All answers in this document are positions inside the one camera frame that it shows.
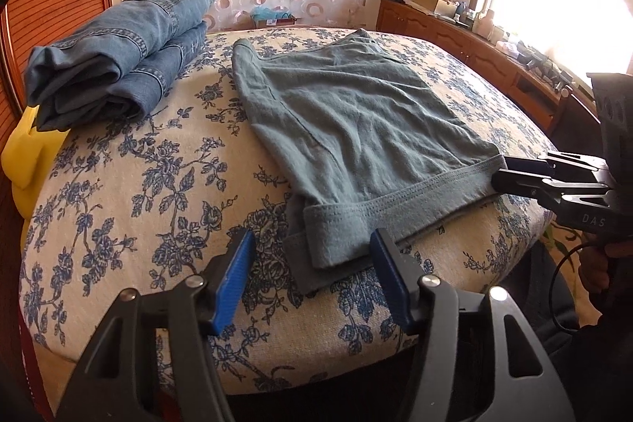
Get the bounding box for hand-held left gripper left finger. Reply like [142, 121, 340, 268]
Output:
[54, 229, 258, 422]

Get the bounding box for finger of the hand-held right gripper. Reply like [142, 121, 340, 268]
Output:
[503, 150, 610, 178]
[491, 169, 614, 208]

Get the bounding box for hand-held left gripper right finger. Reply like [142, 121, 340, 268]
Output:
[368, 228, 565, 422]

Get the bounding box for green pants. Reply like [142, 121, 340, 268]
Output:
[231, 28, 508, 295]

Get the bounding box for person's right hand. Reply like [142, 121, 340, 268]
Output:
[578, 240, 616, 295]

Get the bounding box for floral floor rug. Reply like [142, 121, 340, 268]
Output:
[541, 217, 587, 265]

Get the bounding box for black devices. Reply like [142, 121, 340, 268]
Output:
[524, 49, 577, 89]

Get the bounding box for blue floral bed sheet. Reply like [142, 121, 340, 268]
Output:
[19, 26, 557, 408]

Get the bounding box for white plastic container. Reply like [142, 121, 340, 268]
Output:
[475, 9, 498, 40]

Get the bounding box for brown wooden cabinet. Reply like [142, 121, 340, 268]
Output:
[377, 0, 604, 146]

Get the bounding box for yellow plush toy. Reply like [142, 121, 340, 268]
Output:
[1, 104, 70, 250]

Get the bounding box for folded blue jeans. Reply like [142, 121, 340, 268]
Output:
[25, 0, 218, 131]

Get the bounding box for cardboard box with label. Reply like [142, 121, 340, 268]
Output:
[252, 14, 300, 28]

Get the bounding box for blue plastic bag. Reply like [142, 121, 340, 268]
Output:
[252, 6, 292, 21]

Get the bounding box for black cable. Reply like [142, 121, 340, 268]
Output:
[548, 244, 594, 334]

